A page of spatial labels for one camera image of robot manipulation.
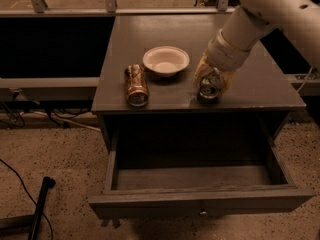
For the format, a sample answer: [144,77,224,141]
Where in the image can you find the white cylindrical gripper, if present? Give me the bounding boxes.
[193,30,250,93]

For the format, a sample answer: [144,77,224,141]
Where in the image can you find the green 7up can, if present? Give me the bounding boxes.
[198,68,222,100]

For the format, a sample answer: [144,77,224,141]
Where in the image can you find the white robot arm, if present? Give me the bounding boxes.
[193,0,320,98]

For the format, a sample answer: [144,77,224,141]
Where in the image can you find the brown soda can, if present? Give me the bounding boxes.
[124,64,149,107]

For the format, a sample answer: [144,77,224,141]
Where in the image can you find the grey open top drawer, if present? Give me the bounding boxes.
[88,117,316,221]

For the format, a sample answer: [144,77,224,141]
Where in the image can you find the white paper bowl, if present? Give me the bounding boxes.
[143,46,190,77]

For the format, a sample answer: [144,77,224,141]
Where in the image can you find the grey wooden cabinet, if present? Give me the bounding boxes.
[91,14,307,152]

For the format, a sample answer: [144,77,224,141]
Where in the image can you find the black metal stand leg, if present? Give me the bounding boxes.
[0,176,55,240]

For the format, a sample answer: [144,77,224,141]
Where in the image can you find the bundle of black cables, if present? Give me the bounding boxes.
[0,90,93,130]

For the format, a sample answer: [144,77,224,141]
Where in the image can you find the metal railing frame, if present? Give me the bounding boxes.
[0,0,320,19]

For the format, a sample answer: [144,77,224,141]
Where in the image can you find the black floor cable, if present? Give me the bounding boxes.
[0,158,55,240]

